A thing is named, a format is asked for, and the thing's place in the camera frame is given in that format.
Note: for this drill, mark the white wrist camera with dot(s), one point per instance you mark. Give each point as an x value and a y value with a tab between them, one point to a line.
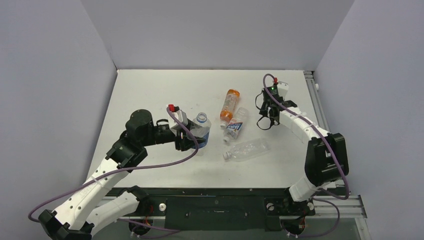
280	88
176	118

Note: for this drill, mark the aluminium table edge rail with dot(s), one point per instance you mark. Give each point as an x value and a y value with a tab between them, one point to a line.
352	222

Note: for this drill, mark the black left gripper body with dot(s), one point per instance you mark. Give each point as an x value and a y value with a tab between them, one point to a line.
182	140

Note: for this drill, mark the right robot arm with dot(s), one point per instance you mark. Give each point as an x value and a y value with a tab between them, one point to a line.
326	158

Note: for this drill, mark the white blue label bottle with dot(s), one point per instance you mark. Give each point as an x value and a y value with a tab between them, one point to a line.
235	125

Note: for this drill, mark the orange drink bottle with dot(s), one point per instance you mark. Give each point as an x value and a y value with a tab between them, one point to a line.
231	100

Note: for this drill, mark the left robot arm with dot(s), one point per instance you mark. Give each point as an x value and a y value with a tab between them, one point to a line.
82	216

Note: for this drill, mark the clear empty plastic bottle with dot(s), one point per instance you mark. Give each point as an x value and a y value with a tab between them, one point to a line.
247	150

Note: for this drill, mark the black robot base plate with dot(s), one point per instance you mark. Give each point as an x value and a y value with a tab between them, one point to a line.
221	209

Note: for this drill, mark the blue label water bottle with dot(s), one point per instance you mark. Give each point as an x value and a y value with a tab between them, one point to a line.
201	128

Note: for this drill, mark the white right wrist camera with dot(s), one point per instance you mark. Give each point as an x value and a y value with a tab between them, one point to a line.
280	88

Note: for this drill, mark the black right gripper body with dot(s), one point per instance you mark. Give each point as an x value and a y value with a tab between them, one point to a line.
268	108

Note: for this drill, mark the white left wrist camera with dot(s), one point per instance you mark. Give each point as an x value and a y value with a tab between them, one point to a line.
176	118

